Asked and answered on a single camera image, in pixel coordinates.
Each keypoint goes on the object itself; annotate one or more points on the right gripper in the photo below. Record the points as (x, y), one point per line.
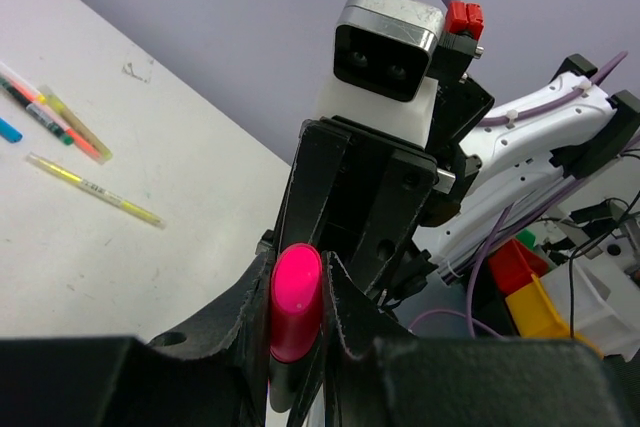
(369, 170)

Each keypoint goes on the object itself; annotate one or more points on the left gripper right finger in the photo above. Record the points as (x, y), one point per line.
(374, 372)

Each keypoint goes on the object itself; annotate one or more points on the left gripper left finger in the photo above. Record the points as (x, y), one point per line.
(209, 370)

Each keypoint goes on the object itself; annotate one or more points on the pink highlighter cap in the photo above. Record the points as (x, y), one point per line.
(295, 302)

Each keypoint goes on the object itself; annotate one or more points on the yellow clear pen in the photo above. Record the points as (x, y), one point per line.
(95, 190)

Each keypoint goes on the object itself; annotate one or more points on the black pink highlighter body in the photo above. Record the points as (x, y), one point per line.
(285, 379)

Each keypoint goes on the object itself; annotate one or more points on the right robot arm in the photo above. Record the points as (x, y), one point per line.
(533, 151)

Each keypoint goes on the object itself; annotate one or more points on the olive clear pen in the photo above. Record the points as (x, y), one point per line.
(61, 108)

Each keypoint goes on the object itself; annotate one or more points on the black green pen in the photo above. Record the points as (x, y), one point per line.
(36, 112)

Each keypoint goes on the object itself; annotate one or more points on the orange clear pen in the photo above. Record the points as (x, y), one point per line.
(34, 95)

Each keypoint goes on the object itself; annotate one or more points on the yellow storage bin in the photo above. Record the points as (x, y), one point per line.
(535, 316)

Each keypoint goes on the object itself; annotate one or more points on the red storage bin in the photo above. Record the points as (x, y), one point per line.
(513, 265)

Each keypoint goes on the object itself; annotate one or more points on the white storage bin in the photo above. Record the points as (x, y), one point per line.
(602, 302)

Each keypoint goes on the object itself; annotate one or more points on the white blue marker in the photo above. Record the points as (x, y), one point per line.
(9, 133)

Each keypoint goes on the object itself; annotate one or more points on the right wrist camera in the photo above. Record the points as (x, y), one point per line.
(382, 51)

